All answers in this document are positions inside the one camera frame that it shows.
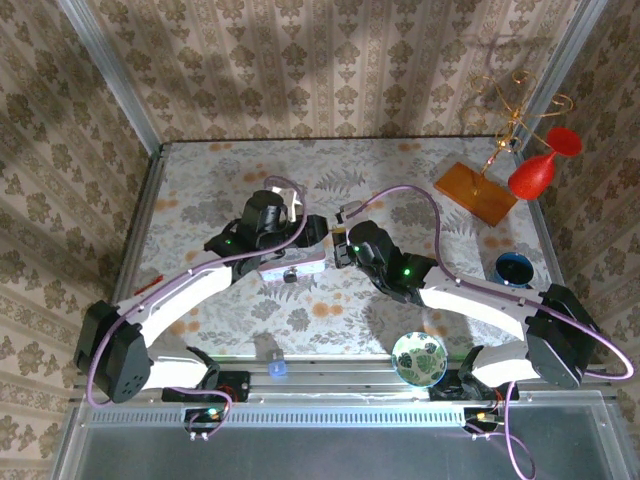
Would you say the pale lavender box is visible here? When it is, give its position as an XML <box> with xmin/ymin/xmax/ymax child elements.
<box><xmin>257</xmin><ymin>247</ymin><xmax>329</xmax><ymax>285</ymax></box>

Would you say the green leaf pattern bowl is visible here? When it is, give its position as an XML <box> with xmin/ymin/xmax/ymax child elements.
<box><xmin>391</xmin><ymin>331</ymin><xmax>449</xmax><ymax>389</ymax></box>

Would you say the blue cup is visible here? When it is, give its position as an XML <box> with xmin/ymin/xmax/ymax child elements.
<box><xmin>494</xmin><ymin>252</ymin><xmax>534</xmax><ymax>290</ymax></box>

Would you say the thin red stick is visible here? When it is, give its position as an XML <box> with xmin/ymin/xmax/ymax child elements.
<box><xmin>133</xmin><ymin>273</ymin><xmax>165</xmax><ymax>296</ymax></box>

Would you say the red goblet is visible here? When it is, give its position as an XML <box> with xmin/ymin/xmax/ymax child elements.
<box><xmin>507</xmin><ymin>126</ymin><xmax>584</xmax><ymax>202</ymax></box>

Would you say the grey metal front panel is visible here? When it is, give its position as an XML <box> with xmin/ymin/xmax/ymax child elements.
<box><xmin>49</xmin><ymin>393</ymin><xmax>640</xmax><ymax>480</ymax></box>

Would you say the right circuit board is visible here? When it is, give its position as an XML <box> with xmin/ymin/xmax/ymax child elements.
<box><xmin>462</xmin><ymin>406</ymin><xmax>502</xmax><ymax>434</ymax></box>

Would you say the circuit board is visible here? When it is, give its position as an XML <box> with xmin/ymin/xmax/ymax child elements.
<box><xmin>462</xmin><ymin>406</ymin><xmax>502</xmax><ymax>434</ymax></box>
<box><xmin>181</xmin><ymin>406</ymin><xmax>227</xmax><ymax>434</ymax></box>

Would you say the left circuit board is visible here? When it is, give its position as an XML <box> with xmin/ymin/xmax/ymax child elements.
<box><xmin>181</xmin><ymin>406</ymin><xmax>227</xmax><ymax>434</ymax></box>

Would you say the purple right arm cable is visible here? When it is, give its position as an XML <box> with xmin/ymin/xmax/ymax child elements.
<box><xmin>344</xmin><ymin>184</ymin><xmax>636</xmax><ymax>477</ymax></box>

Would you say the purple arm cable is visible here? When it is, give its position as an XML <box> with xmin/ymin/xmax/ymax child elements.
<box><xmin>344</xmin><ymin>184</ymin><xmax>636</xmax><ymax>477</ymax></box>
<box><xmin>85</xmin><ymin>174</ymin><xmax>309</xmax><ymax>441</ymax></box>

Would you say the gold wire stand wooden base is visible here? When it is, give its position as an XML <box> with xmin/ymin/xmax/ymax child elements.
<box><xmin>433</xmin><ymin>69</ymin><xmax>575</xmax><ymax>229</ymax></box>

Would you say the aluminium front rail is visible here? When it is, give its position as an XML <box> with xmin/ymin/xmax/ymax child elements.
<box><xmin>73</xmin><ymin>355</ymin><xmax>617</xmax><ymax>402</ymax></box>

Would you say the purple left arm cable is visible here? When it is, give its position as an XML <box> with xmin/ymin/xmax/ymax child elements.
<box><xmin>85</xmin><ymin>174</ymin><xmax>309</xmax><ymax>441</ymax></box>

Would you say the slotted metal cable duct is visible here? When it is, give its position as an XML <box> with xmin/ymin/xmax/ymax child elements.
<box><xmin>79</xmin><ymin>402</ymin><xmax>501</xmax><ymax>427</ymax></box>

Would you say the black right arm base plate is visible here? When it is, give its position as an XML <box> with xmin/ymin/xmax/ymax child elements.
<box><xmin>428</xmin><ymin>372</ymin><xmax>520</xmax><ymax>402</ymax></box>

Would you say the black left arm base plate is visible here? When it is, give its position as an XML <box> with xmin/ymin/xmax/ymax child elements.
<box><xmin>160</xmin><ymin>370</ymin><xmax>251</xmax><ymax>403</ymax></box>

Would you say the aluminium frame post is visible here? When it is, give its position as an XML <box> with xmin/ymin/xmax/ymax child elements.
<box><xmin>55</xmin><ymin>0</ymin><xmax>165</xmax><ymax>147</ymax></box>
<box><xmin>519</xmin><ymin>0</ymin><xmax>612</xmax><ymax>144</ymax></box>

